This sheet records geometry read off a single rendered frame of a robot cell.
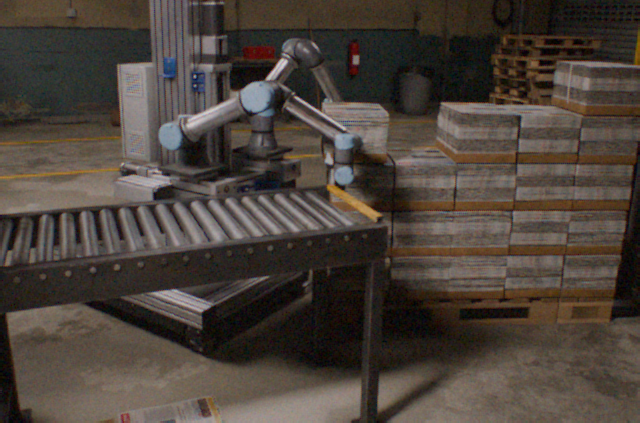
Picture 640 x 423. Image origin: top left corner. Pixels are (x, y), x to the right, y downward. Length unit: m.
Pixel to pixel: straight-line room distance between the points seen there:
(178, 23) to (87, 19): 6.15
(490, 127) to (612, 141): 0.60
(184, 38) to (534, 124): 1.65
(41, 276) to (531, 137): 2.14
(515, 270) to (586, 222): 0.41
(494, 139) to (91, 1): 6.99
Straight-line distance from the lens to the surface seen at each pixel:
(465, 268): 3.07
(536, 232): 3.13
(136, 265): 1.84
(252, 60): 8.61
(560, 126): 3.02
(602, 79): 3.08
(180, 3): 2.94
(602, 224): 3.25
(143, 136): 3.14
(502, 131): 2.93
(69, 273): 1.84
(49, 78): 9.09
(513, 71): 9.33
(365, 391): 2.33
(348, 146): 2.36
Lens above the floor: 1.46
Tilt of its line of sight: 15 degrees down
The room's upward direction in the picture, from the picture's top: 1 degrees clockwise
